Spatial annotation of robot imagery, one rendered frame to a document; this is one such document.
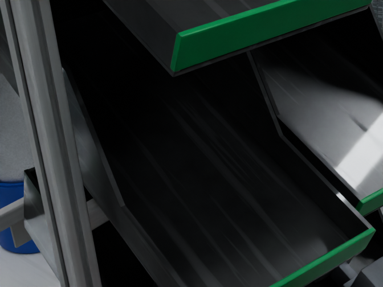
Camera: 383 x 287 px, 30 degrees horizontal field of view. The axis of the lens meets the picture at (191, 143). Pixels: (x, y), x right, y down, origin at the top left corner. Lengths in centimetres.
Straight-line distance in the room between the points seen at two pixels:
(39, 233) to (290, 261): 22
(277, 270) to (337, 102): 18
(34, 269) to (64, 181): 94
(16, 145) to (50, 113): 89
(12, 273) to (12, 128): 27
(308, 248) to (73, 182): 15
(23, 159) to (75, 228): 86
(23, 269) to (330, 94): 89
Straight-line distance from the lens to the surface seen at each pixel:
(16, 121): 128
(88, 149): 43
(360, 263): 67
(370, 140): 56
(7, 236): 139
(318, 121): 56
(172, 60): 32
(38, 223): 58
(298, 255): 45
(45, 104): 40
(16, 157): 130
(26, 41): 39
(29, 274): 135
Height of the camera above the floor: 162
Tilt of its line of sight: 27 degrees down
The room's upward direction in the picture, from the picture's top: 6 degrees counter-clockwise
